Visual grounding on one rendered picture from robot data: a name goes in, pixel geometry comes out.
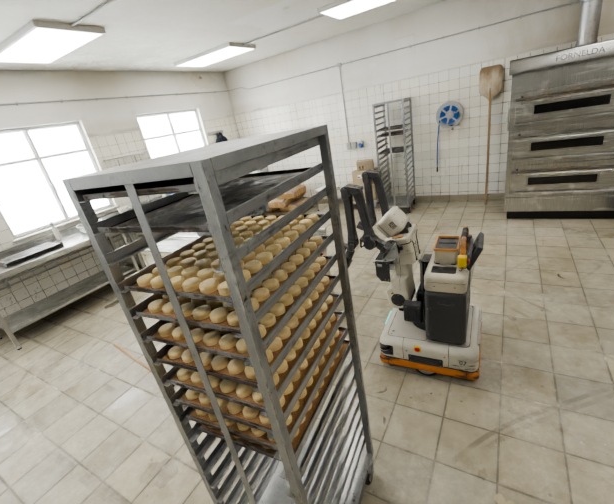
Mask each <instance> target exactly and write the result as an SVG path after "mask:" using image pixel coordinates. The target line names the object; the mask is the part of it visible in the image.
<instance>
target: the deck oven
mask: <svg viewBox="0 0 614 504"><path fill-rule="evenodd" d="M610 56H611V57H610ZM589 60H590V61H589ZM563 65H564V66H563ZM542 69H543V70H542ZM521 73H522V74H521ZM511 75H512V79H511V80H512V81H511V82H512V83H511V101H510V117H509V133H508V150H507V166H506V182H505V198H504V212H507V219H614V39H610V40H606V41H601V42H596V43H591V44H587V45H582V46H577V47H572V48H568V49H563V50H558V51H553V52H549V53H544V54H539V55H535V56H530V57H525V58H520V59H516V60H511V61H510V68H509V76H511Z"/></svg>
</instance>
